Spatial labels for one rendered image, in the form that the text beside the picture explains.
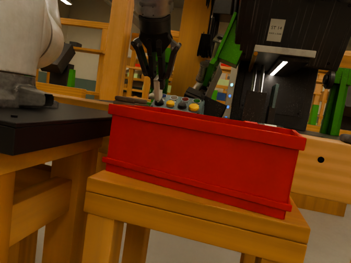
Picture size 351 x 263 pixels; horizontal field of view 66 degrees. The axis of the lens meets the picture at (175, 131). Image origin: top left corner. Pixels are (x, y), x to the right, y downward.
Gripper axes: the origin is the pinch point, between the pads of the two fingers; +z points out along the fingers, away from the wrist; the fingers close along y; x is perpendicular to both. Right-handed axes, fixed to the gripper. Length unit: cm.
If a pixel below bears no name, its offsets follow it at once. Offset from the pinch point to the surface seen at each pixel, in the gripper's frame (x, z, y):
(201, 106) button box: 1.6, 5.1, 12.4
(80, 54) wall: 887, 464, -668
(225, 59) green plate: 28.6, 2.5, 15.5
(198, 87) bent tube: 26.4, 14.1, 6.8
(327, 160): -6.3, 10.0, 46.9
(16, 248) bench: -34, 50, -42
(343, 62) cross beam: 73, 18, 68
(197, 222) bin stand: -40.2, -4.0, 19.6
